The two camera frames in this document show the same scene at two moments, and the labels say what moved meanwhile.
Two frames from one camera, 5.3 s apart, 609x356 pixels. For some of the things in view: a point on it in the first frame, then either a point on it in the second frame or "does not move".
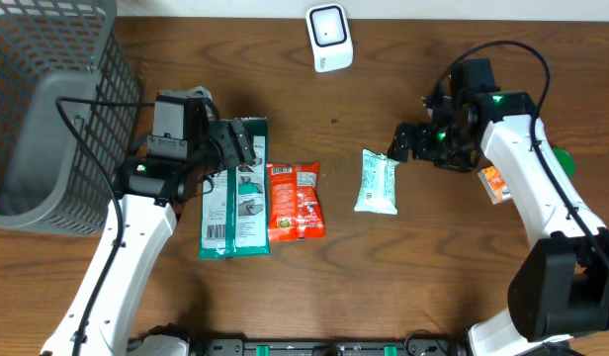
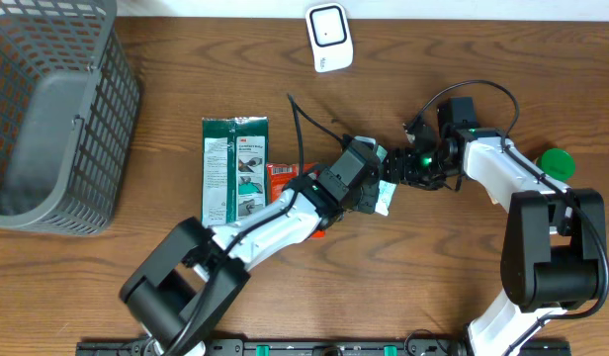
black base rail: x=331 y=346 does not move
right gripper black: x=424 y=148 → x=404 y=163
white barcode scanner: x=330 y=35 does not move
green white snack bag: x=234 y=206 does not move
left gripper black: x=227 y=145 → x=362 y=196
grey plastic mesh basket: x=63 y=114 does not move
